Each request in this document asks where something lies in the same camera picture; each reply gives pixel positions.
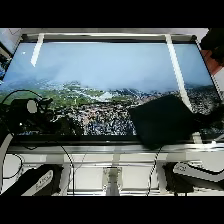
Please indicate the blue jeans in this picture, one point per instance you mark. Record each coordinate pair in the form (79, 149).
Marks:
(160, 121)

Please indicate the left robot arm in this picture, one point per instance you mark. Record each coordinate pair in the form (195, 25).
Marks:
(20, 113)

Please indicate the silver frame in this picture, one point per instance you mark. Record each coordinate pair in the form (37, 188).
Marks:
(113, 156)

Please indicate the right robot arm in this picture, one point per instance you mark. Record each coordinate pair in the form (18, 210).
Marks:
(200, 175)

